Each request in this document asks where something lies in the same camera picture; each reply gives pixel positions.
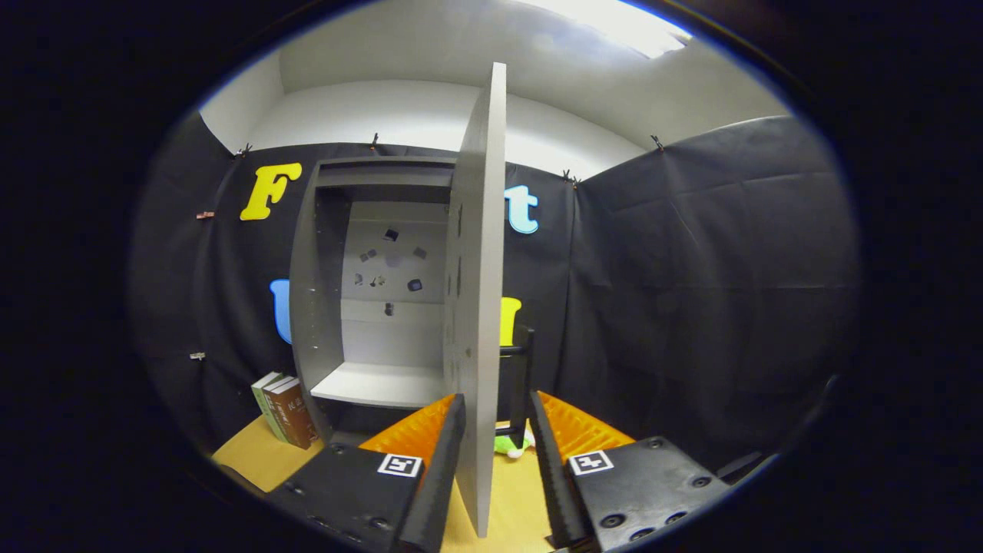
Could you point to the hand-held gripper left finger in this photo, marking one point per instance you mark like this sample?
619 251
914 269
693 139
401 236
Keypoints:
441 491

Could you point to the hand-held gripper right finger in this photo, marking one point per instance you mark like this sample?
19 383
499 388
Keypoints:
549 476

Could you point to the beige cabinet door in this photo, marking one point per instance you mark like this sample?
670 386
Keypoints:
480 307

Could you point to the green plush toy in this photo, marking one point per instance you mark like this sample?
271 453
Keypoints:
507 445

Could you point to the reddish brown book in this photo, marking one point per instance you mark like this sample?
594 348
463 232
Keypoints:
297 415

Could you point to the olive brown book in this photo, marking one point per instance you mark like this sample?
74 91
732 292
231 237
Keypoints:
277 415

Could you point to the green book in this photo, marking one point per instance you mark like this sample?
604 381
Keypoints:
263 403

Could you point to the grey cabinet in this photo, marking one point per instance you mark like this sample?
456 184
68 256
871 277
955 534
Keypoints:
307 307

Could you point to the black backdrop cloth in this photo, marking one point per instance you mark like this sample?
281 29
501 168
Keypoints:
691 269

